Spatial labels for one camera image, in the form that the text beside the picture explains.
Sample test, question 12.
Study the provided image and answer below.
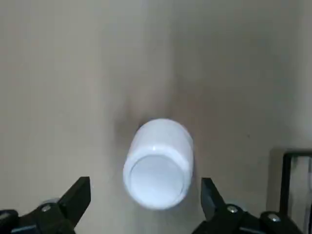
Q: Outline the black wire cup holder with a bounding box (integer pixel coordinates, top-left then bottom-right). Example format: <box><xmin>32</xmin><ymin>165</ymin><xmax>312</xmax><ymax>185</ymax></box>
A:
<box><xmin>280</xmin><ymin>151</ymin><xmax>312</xmax><ymax>234</ymax></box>

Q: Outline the white cup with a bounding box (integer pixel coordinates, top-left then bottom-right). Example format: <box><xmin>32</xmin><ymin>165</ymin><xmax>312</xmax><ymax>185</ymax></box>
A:
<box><xmin>122</xmin><ymin>118</ymin><xmax>195</xmax><ymax>211</ymax></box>

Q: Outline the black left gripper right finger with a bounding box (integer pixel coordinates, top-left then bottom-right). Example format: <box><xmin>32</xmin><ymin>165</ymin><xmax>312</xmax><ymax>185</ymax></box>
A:
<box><xmin>192</xmin><ymin>177</ymin><xmax>305</xmax><ymax>234</ymax></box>

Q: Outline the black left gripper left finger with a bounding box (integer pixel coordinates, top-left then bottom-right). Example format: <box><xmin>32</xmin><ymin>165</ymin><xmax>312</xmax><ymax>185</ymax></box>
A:
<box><xmin>0</xmin><ymin>176</ymin><xmax>91</xmax><ymax>234</ymax></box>

